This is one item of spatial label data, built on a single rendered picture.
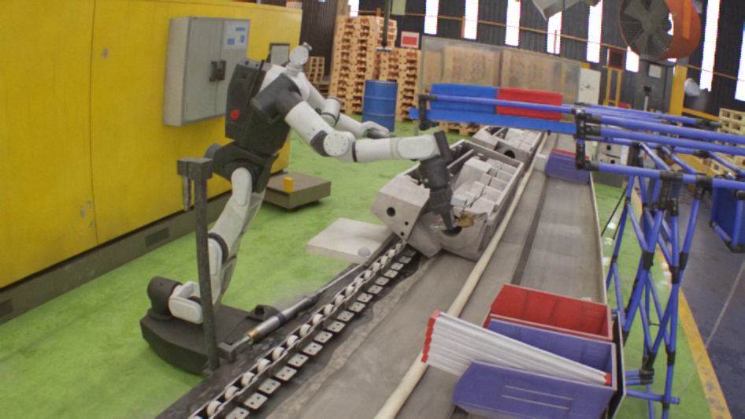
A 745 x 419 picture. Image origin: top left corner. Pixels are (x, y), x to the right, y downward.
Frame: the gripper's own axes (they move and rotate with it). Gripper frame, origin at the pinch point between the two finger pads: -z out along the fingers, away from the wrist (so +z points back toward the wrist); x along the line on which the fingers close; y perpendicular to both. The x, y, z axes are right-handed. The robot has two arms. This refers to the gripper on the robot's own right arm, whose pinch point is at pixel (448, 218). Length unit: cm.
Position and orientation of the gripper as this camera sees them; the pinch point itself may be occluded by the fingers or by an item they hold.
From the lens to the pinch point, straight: 157.7
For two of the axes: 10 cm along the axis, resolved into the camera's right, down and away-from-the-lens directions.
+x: 3.9, -2.7, 8.8
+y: -8.6, 2.2, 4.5
